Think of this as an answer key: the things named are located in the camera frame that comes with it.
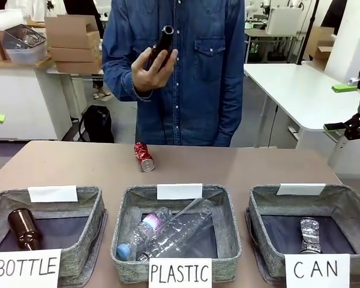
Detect white side table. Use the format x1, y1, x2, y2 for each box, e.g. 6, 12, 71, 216
0, 58, 106, 142

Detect small white paper label card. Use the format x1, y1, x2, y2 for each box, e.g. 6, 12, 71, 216
28, 185, 79, 203
157, 183, 203, 201
275, 182, 326, 196

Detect background person in black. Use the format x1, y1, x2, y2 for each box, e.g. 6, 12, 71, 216
62, 0, 112, 100

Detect large clear plastic bottle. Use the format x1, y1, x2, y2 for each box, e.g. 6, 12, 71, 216
137, 198, 217, 262

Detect crushed red soda can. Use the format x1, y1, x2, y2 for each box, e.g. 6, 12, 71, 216
134, 142, 156, 173

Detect large white BOTTLE label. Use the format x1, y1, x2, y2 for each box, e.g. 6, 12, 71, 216
0, 248, 63, 288

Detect white machine box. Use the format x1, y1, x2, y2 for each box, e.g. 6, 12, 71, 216
266, 7, 302, 35

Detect black backpack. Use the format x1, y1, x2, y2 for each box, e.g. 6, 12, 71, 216
77, 104, 115, 144

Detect crushed silver black can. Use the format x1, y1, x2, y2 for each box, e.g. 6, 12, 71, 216
299, 217, 322, 254

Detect grey fabric can basket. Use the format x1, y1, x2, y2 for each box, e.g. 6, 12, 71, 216
247, 183, 360, 281

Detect dark brown glass bottle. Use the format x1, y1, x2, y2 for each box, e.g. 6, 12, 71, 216
146, 25, 175, 73

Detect amber brown glass bottle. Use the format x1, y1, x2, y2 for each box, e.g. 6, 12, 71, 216
7, 208, 43, 251

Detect black tripod pole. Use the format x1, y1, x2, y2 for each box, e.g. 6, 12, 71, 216
298, 0, 320, 64

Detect person's right hand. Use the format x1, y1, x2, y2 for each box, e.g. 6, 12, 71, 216
131, 47, 179, 92

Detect person's torso denim shirt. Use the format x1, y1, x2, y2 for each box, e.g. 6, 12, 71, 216
101, 0, 247, 148

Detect person's right forearm denim sleeve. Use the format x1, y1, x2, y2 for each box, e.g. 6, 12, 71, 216
103, 58, 154, 104

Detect white pedestal block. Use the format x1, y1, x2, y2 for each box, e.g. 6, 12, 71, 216
328, 131, 360, 181

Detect white foam sheet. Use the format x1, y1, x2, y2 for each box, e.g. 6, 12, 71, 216
0, 8, 28, 31

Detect large white table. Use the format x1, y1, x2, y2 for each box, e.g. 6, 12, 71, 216
242, 62, 360, 148

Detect flat cardboard box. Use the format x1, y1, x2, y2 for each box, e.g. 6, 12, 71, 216
47, 45, 103, 63
53, 59, 104, 74

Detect large white CAN label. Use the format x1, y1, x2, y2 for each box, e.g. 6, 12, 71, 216
284, 253, 351, 288

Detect pink-label plastic bottle blue cap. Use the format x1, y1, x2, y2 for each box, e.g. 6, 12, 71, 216
116, 206, 172, 261

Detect grey fabric bottle basket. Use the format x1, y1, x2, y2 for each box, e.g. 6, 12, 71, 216
0, 185, 106, 288

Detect background work table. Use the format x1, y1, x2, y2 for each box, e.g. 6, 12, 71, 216
244, 28, 307, 64

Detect large cardboard box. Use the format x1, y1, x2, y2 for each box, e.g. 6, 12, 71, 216
44, 14, 102, 49

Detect open cardboard box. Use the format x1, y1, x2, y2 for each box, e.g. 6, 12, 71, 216
307, 26, 337, 71

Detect person's left forearm denim sleeve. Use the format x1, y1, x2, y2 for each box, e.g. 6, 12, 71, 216
217, 68, 246, 148

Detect grey fabric plastic basket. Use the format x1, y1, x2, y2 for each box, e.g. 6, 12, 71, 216
110, 183, 241, 284

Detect large white PLASTIC label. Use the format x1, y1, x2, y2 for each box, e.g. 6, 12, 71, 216
148, 257, 213, 288

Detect clear plastic storage bin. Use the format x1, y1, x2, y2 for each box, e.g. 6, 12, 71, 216
5, 41, 48, 65

